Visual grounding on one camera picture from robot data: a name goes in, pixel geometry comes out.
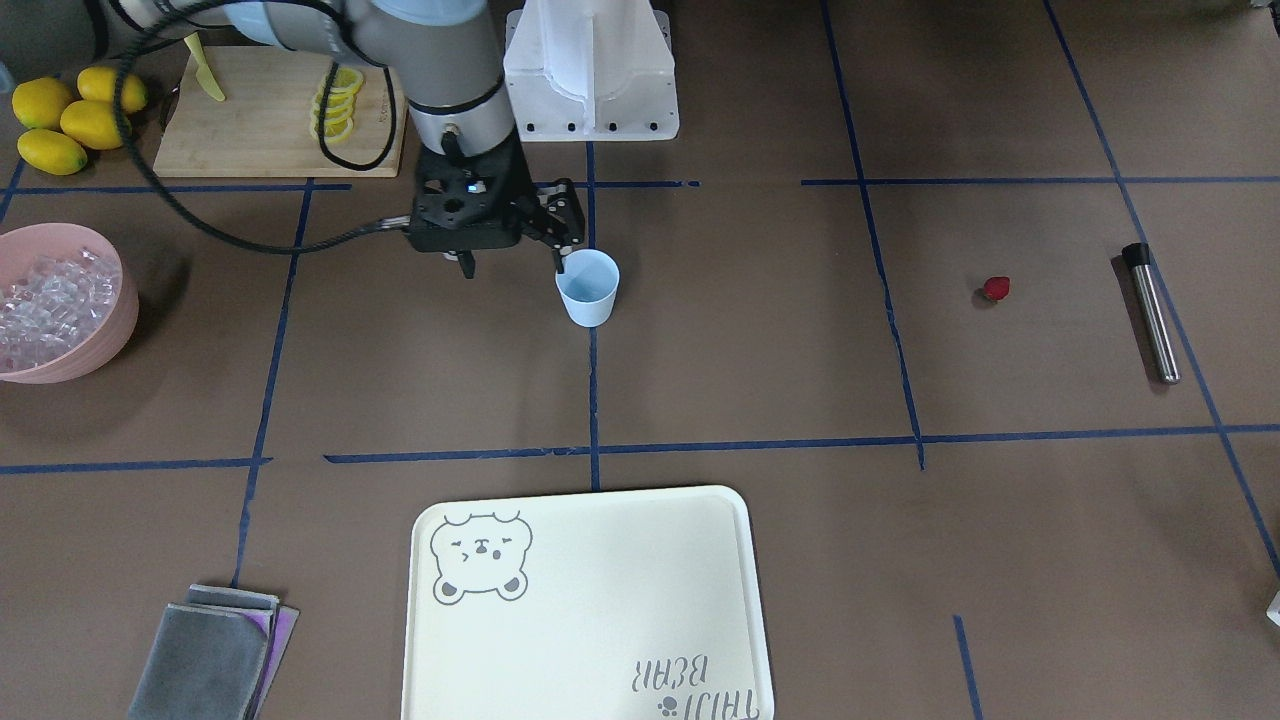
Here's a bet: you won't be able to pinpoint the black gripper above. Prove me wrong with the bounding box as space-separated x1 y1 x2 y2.
407 129 538 279

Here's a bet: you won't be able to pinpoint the light blue plastic cup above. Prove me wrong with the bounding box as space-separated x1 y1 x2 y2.
556 249 621 328

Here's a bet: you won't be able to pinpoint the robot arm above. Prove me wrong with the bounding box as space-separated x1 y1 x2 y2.
44 1 564 278

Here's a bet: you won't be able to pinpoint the pink bowl of ice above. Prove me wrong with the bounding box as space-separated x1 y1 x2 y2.
1 223 140 384

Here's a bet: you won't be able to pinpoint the lemon slices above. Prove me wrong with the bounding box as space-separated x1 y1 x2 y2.
308 67 365 143

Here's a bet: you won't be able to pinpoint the bamboo cutting board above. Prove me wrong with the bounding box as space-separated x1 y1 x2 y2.
151 46 410 179

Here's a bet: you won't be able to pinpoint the yellow plastic knife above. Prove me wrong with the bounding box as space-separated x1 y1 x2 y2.
184 33 227 102

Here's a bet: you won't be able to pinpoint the cream bear tray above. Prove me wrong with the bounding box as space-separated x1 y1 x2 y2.
399 486 776 719

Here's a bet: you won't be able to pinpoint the yellow lemon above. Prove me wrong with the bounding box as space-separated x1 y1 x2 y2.
76 67 148 115
10 77 77 131
59 100 132 151
15 128 90 176

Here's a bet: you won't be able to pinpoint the grey folded cloth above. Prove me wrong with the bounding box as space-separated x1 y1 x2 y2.
127 584 300 719

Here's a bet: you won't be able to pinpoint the red strawberry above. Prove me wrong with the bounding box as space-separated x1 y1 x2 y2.
980 275 1012 304

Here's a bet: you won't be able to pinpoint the steel muddler black cap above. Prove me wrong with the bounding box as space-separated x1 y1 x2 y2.
1121 242 1181 386

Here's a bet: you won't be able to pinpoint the white pedestal column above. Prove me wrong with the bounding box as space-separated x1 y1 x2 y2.
503 1 681 143

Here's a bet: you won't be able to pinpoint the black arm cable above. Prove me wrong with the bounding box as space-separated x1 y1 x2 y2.
95 0 416 255

